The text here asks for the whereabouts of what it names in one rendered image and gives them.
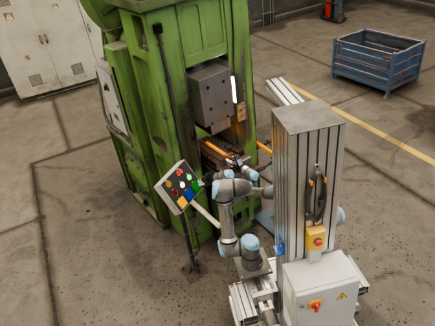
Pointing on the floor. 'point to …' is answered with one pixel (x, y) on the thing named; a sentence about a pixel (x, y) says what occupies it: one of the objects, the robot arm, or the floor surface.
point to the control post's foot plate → (195, 271)
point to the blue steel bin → (378, 59)
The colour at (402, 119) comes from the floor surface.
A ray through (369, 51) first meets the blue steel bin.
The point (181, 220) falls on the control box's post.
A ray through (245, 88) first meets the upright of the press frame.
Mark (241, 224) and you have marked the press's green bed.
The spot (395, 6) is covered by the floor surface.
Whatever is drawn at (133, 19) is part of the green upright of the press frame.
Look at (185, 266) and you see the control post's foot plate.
